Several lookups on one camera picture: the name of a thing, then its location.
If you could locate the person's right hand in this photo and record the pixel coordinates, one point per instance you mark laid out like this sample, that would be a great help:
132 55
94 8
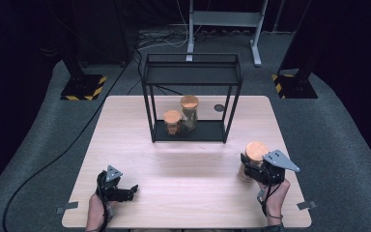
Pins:
277 198

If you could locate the tall glass jar wooden lid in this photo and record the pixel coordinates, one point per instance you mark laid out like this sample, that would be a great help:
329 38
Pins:
256 150

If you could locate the medium glass jar wooden lid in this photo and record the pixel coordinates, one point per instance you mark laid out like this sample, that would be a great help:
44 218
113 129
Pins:
189 106

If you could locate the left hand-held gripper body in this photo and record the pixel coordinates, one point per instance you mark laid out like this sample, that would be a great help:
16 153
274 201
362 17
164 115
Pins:
108 187

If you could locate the grey metal stand frame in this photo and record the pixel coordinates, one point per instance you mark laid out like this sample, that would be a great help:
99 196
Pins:
225 18

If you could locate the black stand with striped base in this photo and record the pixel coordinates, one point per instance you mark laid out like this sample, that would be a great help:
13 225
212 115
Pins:
298 87
83 87

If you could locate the grey tape strip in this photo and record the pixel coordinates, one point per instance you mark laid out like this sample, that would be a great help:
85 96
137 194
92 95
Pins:
67 207
306 205

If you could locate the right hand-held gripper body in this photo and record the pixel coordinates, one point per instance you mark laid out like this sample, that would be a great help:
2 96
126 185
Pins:
275 164

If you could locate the grey round table grommet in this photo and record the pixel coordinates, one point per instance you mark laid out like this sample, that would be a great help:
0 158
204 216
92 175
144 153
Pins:
219 108

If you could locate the small glass jar wooden lid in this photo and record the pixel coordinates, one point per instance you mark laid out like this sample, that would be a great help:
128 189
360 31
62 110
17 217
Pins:
172 117

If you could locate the black metal shelf rack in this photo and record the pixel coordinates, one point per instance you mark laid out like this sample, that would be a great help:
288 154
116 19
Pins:
209 130

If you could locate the person's left hand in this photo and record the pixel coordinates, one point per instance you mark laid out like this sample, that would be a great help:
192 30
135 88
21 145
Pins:
95 214

